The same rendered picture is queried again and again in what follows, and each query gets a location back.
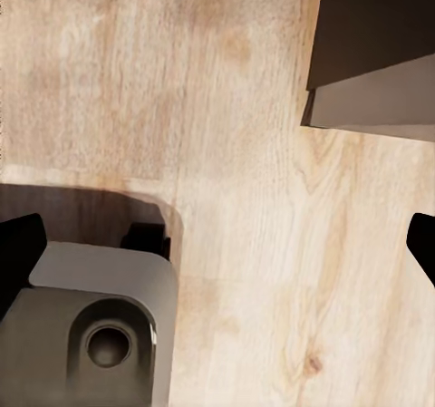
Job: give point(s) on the fridge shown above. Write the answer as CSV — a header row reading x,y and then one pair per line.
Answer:
x,y
373,68

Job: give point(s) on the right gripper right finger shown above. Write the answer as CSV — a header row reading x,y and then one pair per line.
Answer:
x,y
421,242

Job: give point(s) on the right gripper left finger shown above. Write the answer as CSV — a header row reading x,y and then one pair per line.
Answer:
x,y
22,243

